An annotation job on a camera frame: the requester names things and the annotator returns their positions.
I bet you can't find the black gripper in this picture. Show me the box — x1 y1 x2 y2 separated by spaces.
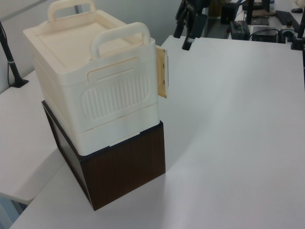
173 0 211 51

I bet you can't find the cream plastic storage cabinet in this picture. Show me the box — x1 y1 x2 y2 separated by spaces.
23 0 160 156

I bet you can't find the black device with green part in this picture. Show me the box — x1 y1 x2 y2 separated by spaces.
229 20 251 41

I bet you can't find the black monitor stand pole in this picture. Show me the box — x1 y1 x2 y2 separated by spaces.
246 0 255 25

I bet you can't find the black flat box device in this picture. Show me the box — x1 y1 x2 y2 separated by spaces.
251 25 280 43

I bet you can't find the black keyboard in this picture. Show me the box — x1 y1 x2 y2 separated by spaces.
275 10 301 25

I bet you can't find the black clamp stand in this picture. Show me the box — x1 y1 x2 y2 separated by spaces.
289 14 305 51

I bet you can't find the dark brown wooden box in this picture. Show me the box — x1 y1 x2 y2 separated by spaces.
41 100 166 211

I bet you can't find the black camera stand pole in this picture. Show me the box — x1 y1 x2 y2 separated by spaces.
0 21 30 89

